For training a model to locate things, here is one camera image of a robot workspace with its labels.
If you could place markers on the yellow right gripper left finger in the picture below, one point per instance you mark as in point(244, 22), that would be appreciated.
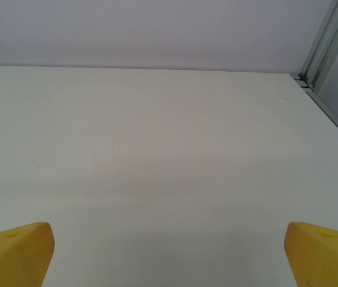
point(16, 257)

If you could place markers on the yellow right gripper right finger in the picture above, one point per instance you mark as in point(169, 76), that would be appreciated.
point(324, 260)

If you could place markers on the aluminium frame post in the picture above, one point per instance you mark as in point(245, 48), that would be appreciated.
point(327, 39)

